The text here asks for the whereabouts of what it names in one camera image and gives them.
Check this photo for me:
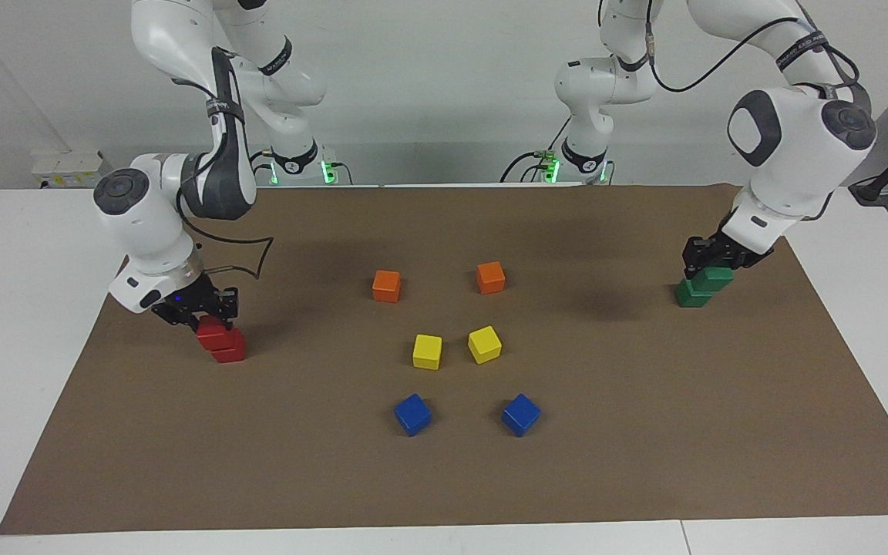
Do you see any red wooden cube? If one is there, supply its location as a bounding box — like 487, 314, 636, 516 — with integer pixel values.
196, 316, 235, 349
211, 328, 247, 364

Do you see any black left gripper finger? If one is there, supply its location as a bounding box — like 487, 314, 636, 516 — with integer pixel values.
681, 234, 715, 281

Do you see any green wooden cube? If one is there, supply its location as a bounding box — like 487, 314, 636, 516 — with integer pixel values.
675, 279, 715, 309
700, 265, 735, 294

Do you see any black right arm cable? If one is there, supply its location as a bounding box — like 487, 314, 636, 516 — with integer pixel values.
173, 46, 275, 280

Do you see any yellow wooden cube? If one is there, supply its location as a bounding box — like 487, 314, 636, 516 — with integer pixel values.
467, 325, 503, 365
412, 333, 444, 372

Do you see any blue wooden cube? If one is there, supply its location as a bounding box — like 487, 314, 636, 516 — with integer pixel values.
393, 392, 433, 438
500, 393, 543, 439

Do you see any orange wooden cube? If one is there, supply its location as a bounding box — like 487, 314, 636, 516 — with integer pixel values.
372, 269, 402, 304
476, 261, 506, 295

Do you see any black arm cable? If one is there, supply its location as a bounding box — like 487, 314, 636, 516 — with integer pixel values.
173, 46, 275, 280
598, 0, 863, 95

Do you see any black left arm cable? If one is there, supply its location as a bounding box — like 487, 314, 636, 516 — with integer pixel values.
598, 0, 863, 95

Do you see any brown paper table mat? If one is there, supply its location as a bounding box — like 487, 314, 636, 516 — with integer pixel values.
0, 183, 888, 537

